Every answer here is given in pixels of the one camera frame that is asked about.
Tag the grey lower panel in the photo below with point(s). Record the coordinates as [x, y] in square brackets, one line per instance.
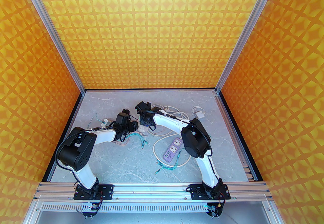
[152, 219]

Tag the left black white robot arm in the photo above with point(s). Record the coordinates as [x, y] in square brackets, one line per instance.
[76, 149]

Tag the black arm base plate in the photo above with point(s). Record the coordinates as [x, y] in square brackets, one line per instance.
[107, 191]
[196, 192]

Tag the white charger with green plug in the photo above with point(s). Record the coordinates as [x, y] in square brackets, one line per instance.
[105, 122]

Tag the aluminium front rail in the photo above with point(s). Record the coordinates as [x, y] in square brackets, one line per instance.
[152, 190]

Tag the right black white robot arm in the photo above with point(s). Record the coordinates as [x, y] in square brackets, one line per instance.
[172, 123]

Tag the round white power socket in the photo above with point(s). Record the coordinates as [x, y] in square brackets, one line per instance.
[143, 130]

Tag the black table edge trim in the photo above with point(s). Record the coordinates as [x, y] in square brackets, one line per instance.
[152, 89]
[69, 121]
[234, 121]

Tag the aluminium corner post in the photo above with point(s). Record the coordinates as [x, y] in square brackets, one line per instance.
[247, 30]
[52, 30]

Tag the white charger block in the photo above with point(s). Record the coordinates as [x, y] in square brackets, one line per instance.
[200, 114]

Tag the aluminium side rail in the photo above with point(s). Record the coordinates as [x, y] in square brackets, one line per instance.
[249, 172]

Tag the purple power strip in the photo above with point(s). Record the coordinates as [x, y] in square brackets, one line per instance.
[168, 155]
[166, 109]

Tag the small controller board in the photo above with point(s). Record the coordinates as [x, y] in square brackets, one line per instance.
[92, 208]
[214, 209]

